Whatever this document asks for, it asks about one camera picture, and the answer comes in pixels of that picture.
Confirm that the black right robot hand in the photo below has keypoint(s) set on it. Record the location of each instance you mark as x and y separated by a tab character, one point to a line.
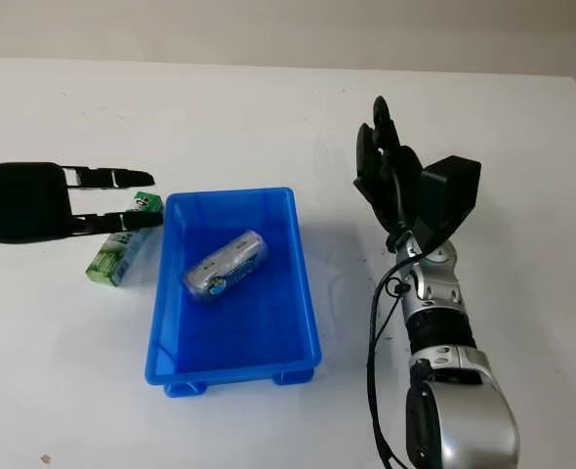
383	190

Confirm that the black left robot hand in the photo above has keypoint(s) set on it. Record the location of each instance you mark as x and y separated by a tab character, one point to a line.
19	202

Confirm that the green toothpaste box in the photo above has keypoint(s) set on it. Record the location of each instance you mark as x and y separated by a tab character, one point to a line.
114	256

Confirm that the silver tissue packet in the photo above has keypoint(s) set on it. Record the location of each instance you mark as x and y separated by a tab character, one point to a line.
224	268

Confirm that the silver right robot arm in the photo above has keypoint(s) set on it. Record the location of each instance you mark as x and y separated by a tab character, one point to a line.
468	391

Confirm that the blue plastic tray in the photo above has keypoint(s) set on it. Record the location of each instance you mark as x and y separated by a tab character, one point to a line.
249	337

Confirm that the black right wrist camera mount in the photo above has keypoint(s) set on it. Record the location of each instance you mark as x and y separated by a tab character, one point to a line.
451	195

